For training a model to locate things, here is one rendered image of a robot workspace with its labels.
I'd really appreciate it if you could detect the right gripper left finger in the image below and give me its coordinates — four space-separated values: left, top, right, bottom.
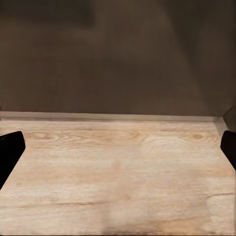
0 131 26 190

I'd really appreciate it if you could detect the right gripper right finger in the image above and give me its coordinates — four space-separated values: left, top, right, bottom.
220 130 236 170

